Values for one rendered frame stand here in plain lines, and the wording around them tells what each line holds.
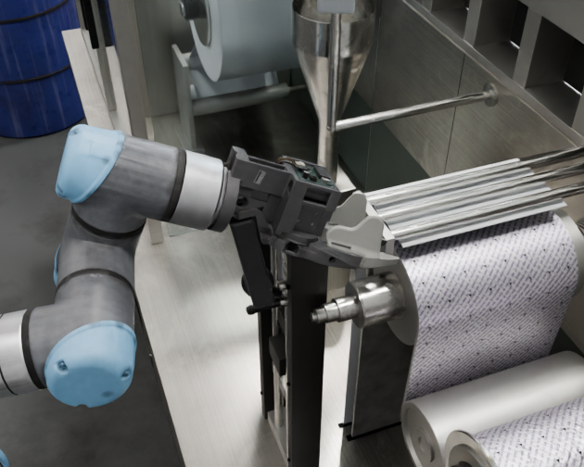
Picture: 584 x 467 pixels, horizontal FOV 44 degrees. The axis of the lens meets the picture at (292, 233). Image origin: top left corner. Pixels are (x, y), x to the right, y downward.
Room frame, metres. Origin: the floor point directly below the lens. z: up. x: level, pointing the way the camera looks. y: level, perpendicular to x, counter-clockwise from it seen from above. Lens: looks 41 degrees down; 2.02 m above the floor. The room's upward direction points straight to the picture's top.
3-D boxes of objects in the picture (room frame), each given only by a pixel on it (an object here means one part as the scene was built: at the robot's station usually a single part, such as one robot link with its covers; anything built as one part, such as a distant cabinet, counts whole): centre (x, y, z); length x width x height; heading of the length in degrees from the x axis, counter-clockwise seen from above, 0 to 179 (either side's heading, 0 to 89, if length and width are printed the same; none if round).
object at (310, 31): (1.14, -0.07, 1.50); 0.14 x 0.14 x 0.06
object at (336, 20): (0.96, -0.06, 1.51); 0.02 x 0.02 x 0.20
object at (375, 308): (0.66, -0.11, 1.33); 0.06 x 0.06 x 0.06; 20
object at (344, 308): (0.64, -0.05, 1.33); 0.06 x 0.03 x 0.03; 110
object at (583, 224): (0.77, -0.41, 1.33); 0.07 x 0.07 x 0.07; 20
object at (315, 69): (1.14, -0.07, 1.18); 0.14 x 0.14 x 0.57
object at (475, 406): (0.59, -0.29, 1.17); 0.26 x 0.12 x 0.12; 110
